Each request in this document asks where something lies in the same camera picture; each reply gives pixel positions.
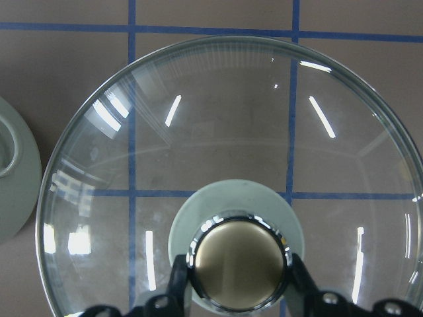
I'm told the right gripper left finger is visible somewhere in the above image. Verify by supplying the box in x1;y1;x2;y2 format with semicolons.
82;254;191;316

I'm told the glass pot lid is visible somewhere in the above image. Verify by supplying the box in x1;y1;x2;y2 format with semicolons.
36;36;422;316

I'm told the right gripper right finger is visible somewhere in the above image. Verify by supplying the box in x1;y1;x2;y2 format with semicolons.
284;254;422;316

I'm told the pale green cooking pot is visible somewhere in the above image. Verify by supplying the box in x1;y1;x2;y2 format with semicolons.
1;98;42;243

